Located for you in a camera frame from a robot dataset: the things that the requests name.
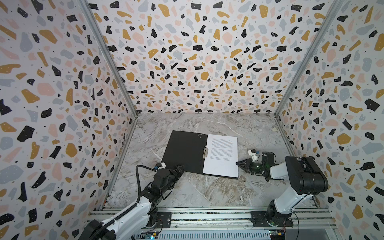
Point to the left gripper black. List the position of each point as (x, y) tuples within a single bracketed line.
[(178, 173)]

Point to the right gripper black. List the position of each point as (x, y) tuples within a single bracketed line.
[(250, 166)]

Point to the orange folder black inside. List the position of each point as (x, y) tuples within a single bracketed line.
[(185, 149)]

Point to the white text paper sheet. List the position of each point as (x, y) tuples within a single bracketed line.
[(222, 157)]

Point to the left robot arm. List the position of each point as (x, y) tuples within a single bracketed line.
[(142, 213)]

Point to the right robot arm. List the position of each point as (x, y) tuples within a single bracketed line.
[(305, 178)]

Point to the left circuit board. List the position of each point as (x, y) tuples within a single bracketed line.
[(148, 236)]

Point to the circuit board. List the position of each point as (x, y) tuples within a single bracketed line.
[(148, 236), (277, 235)]

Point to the right circuit board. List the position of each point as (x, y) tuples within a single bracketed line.
[(277, 235)]

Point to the right corner aluminium profile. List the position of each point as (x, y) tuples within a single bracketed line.
[(331, 14)]

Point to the corner aluminium profile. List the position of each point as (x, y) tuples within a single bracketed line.
[(84, 5), (331, 14)]

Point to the left corner aluminium profile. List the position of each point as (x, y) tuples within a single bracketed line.
[(84, 5)]

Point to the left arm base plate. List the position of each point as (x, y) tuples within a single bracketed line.
[(163, 220)]

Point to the aluminium mounting rail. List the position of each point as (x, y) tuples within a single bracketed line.
[(239, 218)]

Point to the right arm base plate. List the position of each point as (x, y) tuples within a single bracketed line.
[(264, 219)]

